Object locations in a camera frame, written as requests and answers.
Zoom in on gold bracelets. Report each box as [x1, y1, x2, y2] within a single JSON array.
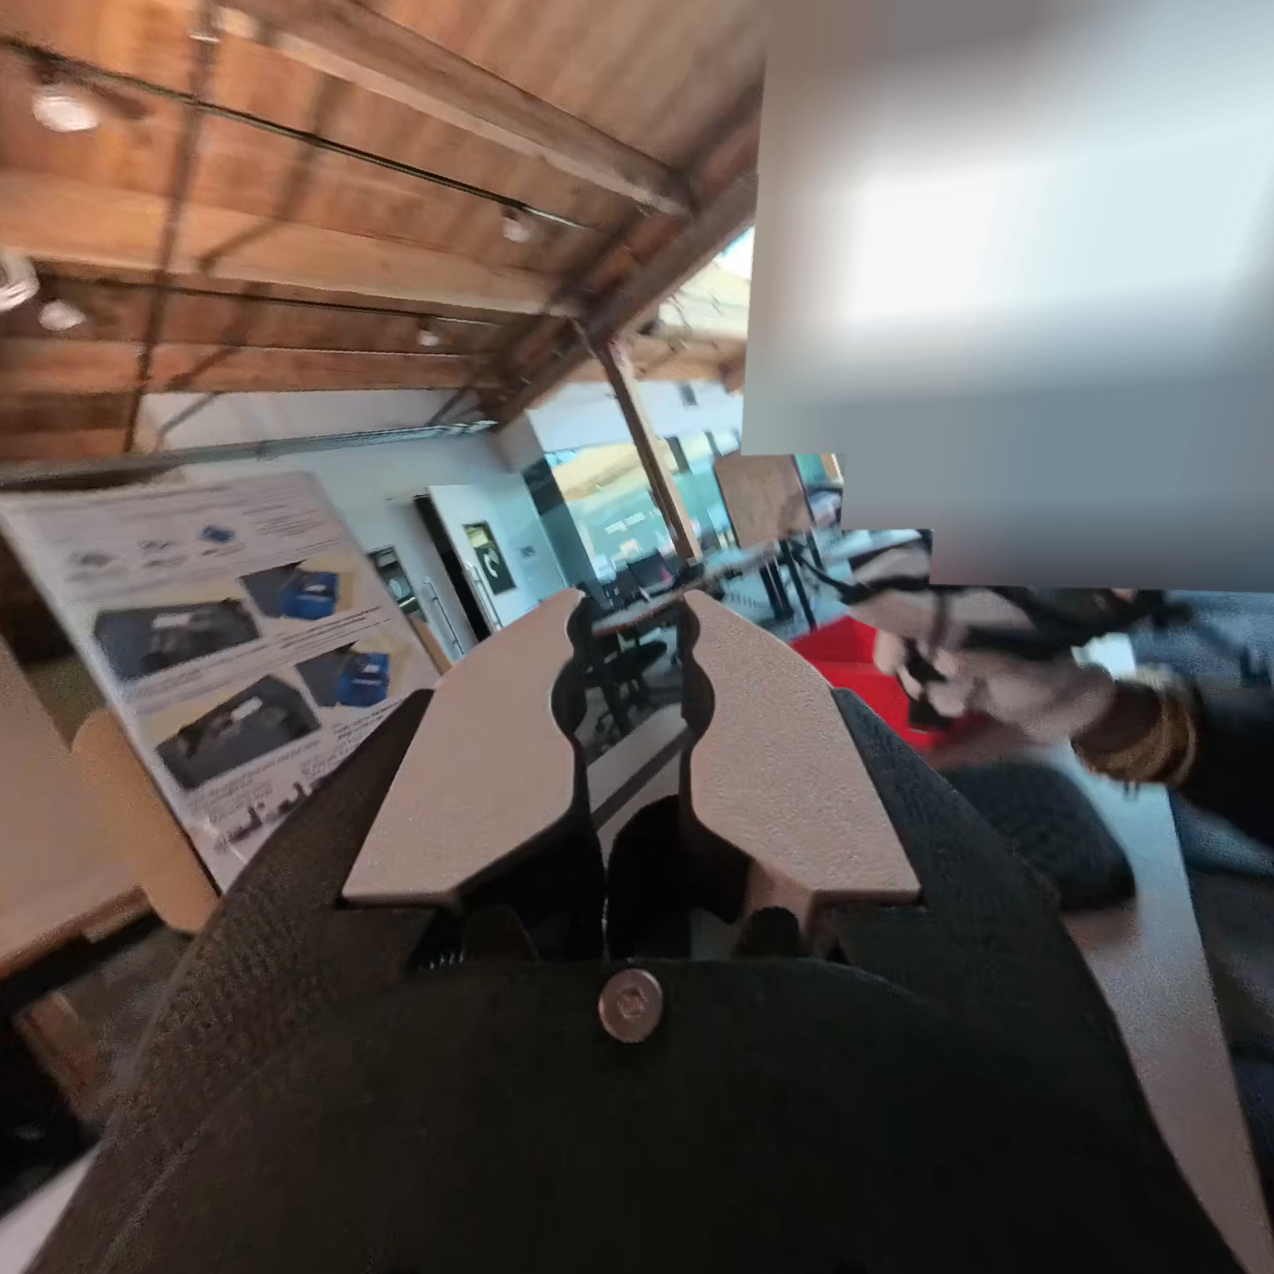
[[1075, 666, 1204, 791]]

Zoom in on handwritten whiteboard on stand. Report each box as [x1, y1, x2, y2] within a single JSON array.
[[714, 454, 829, 633]]

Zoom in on red plastic bin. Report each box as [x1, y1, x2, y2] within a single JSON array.
[[789, 615, 962, 756]]

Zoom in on black mesh cushion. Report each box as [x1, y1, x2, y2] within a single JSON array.
[[940, 760, 1138, 914]]

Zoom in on dark phone pictogram sign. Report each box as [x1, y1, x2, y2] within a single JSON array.
[[461, 522, 516, 601]]

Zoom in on person's right hand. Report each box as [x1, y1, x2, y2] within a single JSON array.
[[869, 595, 1103, 746]]

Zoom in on printed instruction sheet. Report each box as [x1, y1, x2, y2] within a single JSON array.
[[0, 470, 443, 892]]

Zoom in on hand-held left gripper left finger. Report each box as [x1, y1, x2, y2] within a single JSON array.
[[342, 587, 605, 912]]

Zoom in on wooden support post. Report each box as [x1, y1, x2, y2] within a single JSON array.
[[595, 334, 704, 563]]

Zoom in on office desk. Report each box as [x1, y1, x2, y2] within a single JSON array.
[[593, 544, 789, 639]]

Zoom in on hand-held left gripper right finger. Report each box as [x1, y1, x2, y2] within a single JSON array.
[[682, 591, 922, 934]]

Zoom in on black office chair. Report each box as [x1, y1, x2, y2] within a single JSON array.
[[585, 595, 671, 744]]

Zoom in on person's right forearm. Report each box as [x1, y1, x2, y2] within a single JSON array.
[[1146, 593, 1274, 878]]

